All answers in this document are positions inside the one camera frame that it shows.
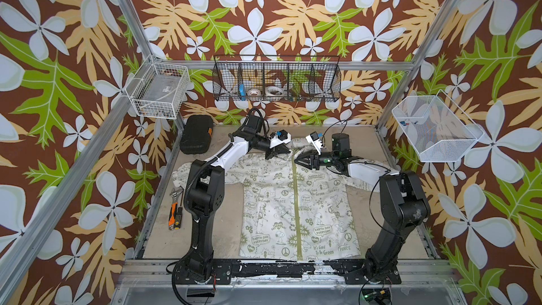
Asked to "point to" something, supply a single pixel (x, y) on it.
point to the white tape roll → (274, 90)
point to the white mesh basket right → (438, 130)
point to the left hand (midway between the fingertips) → (289, 146)
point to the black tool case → (195, 135)
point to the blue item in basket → (243, 90)
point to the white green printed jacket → (289, 212)
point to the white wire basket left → (159, 90)
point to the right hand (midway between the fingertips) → (297, 159)
